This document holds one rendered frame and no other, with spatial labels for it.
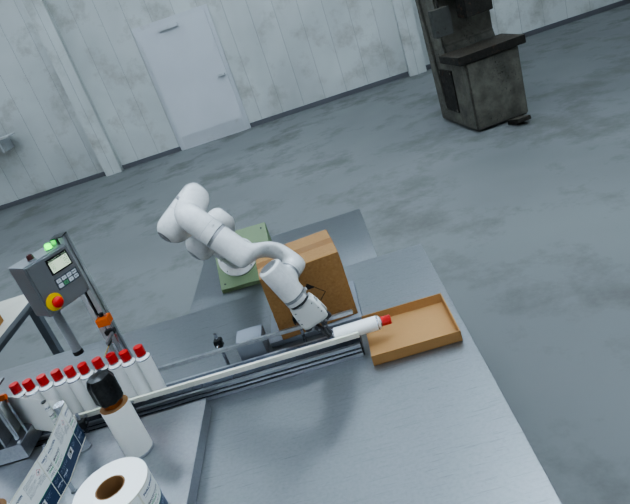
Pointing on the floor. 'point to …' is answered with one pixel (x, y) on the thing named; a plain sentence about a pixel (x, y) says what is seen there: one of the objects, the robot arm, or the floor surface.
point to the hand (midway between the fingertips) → (326, 331)
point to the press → (473, 64)
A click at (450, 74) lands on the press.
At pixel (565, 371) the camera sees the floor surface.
